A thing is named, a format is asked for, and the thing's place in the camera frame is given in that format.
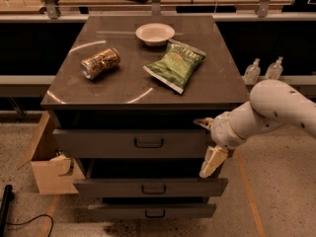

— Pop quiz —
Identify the clear sanitizer bottle left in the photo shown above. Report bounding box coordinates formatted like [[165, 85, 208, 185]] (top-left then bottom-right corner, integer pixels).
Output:
[[244, 58, 261, 84]]

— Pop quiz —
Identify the grey drawer cabinet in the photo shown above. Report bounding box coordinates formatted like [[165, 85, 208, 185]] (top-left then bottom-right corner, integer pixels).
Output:
[[39, 14, 254, 212]]

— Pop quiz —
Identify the grey drawer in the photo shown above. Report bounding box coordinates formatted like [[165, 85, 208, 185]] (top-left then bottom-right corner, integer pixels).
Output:
[[88, 197, 216, 219], [52, 110, 243, 160], [72, 157, 229, 198]]

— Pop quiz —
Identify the gold drink can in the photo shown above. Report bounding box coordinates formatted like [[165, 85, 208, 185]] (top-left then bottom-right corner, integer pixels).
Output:
[[81, 47, 120, 80]]

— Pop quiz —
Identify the green chip bag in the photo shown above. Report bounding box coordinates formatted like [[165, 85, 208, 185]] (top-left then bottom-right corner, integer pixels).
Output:
[[143, 39, 206, 94]]

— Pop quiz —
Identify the clear sanitizer bottle right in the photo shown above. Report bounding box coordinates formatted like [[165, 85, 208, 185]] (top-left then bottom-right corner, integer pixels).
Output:
[[265, 56, 283, 80]]

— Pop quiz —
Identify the grey bottom drawer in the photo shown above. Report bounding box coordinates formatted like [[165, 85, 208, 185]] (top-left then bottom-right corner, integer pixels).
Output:
[[88, 197, 216, 219]]

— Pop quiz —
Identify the cardboard box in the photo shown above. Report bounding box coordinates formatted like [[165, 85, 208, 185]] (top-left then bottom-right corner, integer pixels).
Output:
[[18, 112, 84, 195]]

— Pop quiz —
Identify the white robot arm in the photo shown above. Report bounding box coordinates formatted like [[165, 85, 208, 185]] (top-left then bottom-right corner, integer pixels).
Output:
[[194, 79, 316, 178]]

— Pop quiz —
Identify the clear sanitizer bottle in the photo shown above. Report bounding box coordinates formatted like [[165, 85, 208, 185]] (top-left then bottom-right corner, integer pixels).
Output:
[[244, 58, 261, 84], [265, 56, 283, 80]]

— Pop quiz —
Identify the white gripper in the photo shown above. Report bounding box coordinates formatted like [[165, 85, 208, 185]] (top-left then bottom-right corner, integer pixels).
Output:
[[194, 112, 246, 178]]

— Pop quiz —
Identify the black pole base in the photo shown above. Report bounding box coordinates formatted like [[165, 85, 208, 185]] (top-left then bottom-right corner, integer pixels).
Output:
[[0, 185, 14, 237]]

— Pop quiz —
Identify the grey top drawer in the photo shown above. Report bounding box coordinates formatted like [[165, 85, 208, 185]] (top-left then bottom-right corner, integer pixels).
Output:
[[52, 110, 243, 160]]

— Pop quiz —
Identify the white paper bowl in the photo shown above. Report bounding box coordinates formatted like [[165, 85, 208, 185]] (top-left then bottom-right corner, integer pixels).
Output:
[[135, 23, 175, 46]]

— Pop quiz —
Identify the black cable on floor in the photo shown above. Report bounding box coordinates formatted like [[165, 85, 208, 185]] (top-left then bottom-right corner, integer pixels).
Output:
[[4, 213, 55, 237]]

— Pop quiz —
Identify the grey middle drawer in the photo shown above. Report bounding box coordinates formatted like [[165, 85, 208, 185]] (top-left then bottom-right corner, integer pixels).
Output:
[[72, 157, 229, 198]]

